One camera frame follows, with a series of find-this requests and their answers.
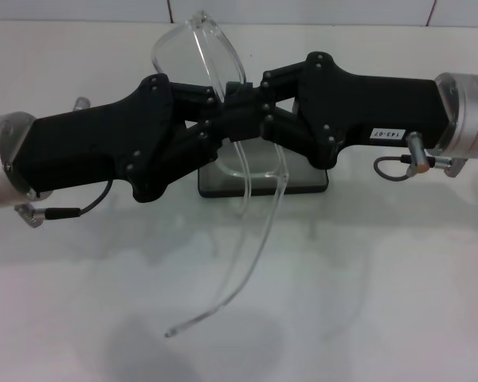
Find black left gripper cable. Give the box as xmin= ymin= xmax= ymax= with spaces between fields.
xmin=14 ymin=178 xmax=113 ymax=230

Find black glasses case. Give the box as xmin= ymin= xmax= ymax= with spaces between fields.
xmin=198 ymin=150 xmax=330 ymax=199

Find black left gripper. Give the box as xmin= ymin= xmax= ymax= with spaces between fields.
xmin=7 ymin=73 xmax=264 ymax=204

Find grey right gripper cable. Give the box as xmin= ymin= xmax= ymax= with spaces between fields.
xmin=373 ymin=131 xmax=463 ymax=183

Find clear white glasses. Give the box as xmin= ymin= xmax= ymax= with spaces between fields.
xmin=150 ymin=10 xmax=290 ymax=339

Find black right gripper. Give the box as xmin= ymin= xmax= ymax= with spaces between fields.
xmin=224 ymin=51 xmax=451 ymax=168

